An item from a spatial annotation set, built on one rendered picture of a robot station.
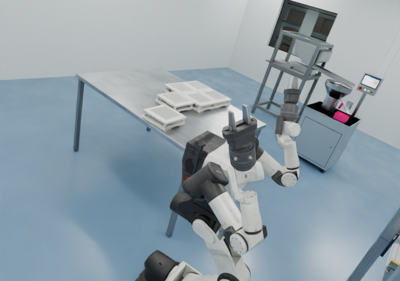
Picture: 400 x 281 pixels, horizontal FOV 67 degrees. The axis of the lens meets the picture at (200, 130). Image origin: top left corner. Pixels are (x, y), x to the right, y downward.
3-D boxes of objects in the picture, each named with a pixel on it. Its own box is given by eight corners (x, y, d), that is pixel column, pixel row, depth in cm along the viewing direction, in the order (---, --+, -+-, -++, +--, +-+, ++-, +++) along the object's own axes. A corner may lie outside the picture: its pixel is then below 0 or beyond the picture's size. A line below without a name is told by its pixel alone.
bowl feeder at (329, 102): (311, 105, 420) (322, 80, 403) (320, 102, 446) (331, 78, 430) (344, 121, 395) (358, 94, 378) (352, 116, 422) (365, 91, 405)
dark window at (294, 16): (267, 46, 731) (284, -3, 682) (268, 46, 732) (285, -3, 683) (317, 65, 664) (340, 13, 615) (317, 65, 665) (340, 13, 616)
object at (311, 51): (233, 114, 524) (263, 26, 457) (263, 106, 602) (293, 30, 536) (308, 156, 450) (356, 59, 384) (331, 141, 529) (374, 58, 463)
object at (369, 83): (342, 114, 416) (364, 72, 389) (344, 114, 424) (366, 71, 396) (358, 122, 405) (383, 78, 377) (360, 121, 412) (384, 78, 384)
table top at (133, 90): (75, 77, 280) (75, 73, 279) (160, 70, 364) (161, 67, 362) (193, 158, 208) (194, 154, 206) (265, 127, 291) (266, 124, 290)
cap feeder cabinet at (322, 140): (284, 152, 443) (305, 105, 410) (299, 143, 485) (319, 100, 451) (324, 175, 411) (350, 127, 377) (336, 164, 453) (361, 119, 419)
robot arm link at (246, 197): (228, 170, 102) (234, 207, 104) (253, 165, 102) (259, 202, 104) (225, 165, 108) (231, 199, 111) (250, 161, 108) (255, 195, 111)
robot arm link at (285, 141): (295, 121, 151) (299, 146, 155) (283, 119, 159) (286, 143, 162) (285, 125, 149) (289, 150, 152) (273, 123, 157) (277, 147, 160)
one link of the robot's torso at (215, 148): (163, 199, 146) (180, 137, 131) (199, 172, 174) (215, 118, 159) (216, 233, 136) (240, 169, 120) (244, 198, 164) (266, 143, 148)
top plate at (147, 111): (142, 111, 232) (143, 109, 232) (163, 106, 252) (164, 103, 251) (165, 125, 222) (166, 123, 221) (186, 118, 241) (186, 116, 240)
